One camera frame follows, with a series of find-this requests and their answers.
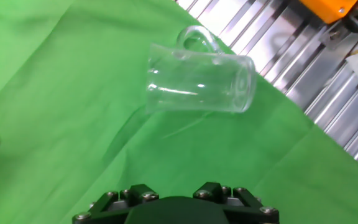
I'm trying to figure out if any clear glass cup with handle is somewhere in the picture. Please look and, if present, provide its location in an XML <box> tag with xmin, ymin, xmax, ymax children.
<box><xmin>145</xmin><ymin>24</ymin><xmax>257</xmax><ymax>114</ymax></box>

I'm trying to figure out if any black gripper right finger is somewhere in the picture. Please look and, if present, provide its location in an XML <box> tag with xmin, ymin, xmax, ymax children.
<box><xmin>193</xmin><ymin>182</ymin><xmax>280</xmax><ymax>224</ymax></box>

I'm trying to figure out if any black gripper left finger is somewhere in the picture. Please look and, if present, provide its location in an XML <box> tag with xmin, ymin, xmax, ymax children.
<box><xmin>71</xmin><ymin>183</ymin><xmax>160</xmax><ymax>224</ymax></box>

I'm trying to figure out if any small silver metal bracket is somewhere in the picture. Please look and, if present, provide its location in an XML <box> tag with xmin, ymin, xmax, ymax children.
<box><xmin>318</xmin><ymin>27</ymin><xmax>345</xmax><ymax>51</ymax></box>

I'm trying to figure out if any green cloth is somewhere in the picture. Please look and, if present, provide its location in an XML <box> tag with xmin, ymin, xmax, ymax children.
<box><xmin>0</xmin><ymin>0</ymin><xmax>358</xmax><ymax>224</ymax></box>

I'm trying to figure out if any orange box with red button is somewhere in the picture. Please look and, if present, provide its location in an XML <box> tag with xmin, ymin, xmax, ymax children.
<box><xmin>298</xmin><ymin>0</ymin><xmax>358</xmax><ymax>25</ymax></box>

